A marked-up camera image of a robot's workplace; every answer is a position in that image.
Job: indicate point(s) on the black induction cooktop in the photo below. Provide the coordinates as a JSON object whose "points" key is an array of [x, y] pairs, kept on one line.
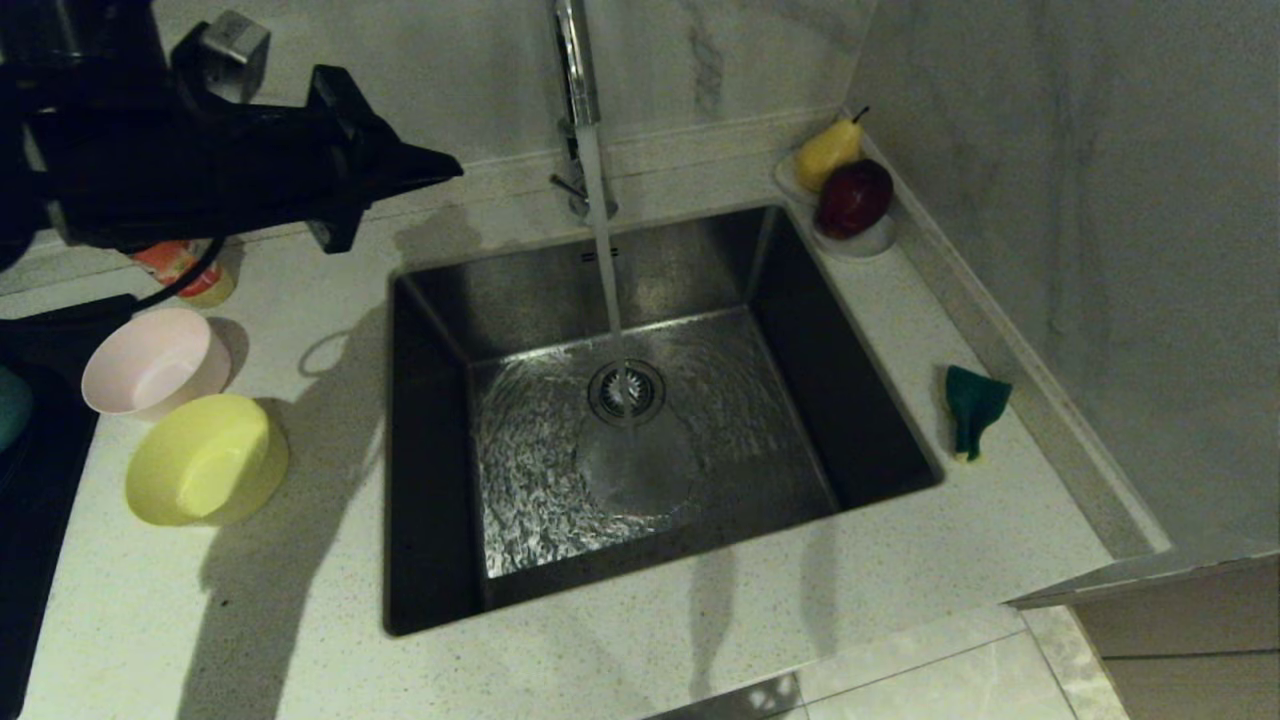
{"points": [[40, 500]]}

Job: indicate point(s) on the yellow detergent bottle red label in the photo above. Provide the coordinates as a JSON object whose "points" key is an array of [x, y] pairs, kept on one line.
{"points": [[175, 262]]}

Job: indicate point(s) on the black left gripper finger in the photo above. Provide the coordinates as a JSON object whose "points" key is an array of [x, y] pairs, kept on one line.
{"points": [[400, 185], [415, 160]]}

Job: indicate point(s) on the metal sink drain strainer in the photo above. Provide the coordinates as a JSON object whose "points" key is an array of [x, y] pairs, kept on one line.
{"points": [[645, 395]]}

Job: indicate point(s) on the dark red apple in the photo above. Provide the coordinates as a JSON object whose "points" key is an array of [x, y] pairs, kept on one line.
{"points": [[855, 195]]}

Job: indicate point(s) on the yellow pear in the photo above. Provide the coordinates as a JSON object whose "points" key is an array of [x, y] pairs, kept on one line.
{"points": [[825, 155]]}

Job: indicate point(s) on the chrome faucet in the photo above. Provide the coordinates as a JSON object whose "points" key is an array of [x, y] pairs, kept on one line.
{"points": [[578, 60]]}

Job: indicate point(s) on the yellow and green sponge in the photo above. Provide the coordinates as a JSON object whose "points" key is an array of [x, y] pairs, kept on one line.
{"points": [[970, 405]]}

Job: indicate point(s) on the yellow plastic bowl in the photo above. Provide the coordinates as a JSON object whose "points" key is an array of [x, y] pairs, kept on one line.
{"points": [[200, 470]]}

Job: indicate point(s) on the blue plastic bowl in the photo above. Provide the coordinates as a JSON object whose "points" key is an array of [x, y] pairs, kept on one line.
{"points": [[10, 405]]}

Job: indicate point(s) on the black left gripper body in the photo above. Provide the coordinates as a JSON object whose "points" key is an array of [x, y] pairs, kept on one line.
{"points": [[250, 165]]}

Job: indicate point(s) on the pink plastic bowl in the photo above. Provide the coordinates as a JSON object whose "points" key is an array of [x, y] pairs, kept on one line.
{"points": [[150, 365]]}

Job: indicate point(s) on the small white dish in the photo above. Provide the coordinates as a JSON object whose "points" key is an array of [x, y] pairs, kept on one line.
{"points": [[860, 247]]}

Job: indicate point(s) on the stainless steel sink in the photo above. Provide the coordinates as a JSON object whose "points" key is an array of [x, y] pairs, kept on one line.
{"points": [[750, 480]]}

